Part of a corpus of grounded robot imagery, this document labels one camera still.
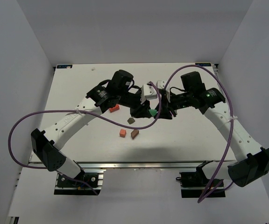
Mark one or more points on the blue label left corner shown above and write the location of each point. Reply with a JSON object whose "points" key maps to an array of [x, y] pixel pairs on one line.
{"points": [[64, 66]]}

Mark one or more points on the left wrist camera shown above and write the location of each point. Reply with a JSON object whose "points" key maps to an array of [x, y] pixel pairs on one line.
{"points": [[148, 93]]}

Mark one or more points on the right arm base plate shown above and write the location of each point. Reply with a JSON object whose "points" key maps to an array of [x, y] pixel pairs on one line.
{"points": [[192, 186]]}

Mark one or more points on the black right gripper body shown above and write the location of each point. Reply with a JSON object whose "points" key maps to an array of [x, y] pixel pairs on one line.
{"points": [[166, 108]]}

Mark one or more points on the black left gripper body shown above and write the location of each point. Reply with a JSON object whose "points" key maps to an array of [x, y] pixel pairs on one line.
{"points": [[139, 110]]}

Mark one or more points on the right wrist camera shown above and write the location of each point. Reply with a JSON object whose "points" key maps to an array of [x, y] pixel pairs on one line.
{"points": [[163, 87]]}

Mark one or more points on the green rectangular wood block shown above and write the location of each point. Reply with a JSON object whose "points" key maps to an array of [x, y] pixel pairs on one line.
{"points": [[153, 112]]}

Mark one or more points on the aluminium table edge rail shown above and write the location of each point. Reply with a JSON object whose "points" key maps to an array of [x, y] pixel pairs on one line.
{"points": [[136, 165]]}

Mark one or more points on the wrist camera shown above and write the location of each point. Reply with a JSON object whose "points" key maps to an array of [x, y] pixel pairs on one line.
{"points": [[148, 93], [163, 87]]}

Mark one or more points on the salmon cube wood block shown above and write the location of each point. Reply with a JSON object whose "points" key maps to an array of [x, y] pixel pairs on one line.
{"points": [[122, 133]]}

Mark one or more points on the blue label corner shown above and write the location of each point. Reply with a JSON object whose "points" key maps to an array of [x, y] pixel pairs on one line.
{"points": [[204, 64], [64, 66]]}

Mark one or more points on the brown wood block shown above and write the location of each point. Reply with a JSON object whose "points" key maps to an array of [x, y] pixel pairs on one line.
{"points": [[134, 133]]}

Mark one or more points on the right side aluminium rail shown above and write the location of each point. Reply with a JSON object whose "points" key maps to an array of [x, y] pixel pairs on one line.
{"points": [[220, 85]]}

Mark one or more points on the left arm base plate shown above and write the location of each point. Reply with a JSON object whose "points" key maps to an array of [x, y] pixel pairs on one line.
{"points": [[89, 185]]}

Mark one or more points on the blue label right corner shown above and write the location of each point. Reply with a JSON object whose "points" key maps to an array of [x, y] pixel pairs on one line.
{"points": [[204, 64]]}

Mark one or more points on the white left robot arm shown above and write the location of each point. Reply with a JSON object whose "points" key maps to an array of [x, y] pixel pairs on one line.
{"points": [[107, 94]]}

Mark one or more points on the olive roof wood block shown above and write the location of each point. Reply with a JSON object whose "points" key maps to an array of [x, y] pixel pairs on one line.
{"points": [[131, 120]]}

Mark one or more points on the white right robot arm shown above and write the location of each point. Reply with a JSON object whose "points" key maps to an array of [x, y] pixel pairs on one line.
{"points": [[252, 159]]}

